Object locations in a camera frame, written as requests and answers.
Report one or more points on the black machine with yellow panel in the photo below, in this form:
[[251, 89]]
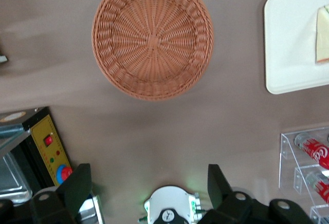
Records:
[[48, 141]]

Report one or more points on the stainless steel pan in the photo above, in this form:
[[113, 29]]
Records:
[[11, 180]]

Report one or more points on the red cola bottle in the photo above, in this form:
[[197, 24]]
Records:
[[320, 185], [314, 149]]

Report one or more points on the triangular sandwich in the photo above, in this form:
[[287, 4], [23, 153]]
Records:
[[323, 36]]

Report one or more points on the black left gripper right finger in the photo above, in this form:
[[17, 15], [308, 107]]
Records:
[[219, 193]]

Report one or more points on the clear acrylic bottle rack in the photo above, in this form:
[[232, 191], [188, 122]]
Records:
[[289, 162]]

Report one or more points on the brown round wicker basket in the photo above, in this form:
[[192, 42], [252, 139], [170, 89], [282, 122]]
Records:
[[153, 39]]

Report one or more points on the cream plastic tray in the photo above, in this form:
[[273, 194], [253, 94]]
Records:
[[288, 41]]

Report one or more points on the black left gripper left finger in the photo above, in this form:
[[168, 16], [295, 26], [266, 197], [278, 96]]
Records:
[[72, 193]]

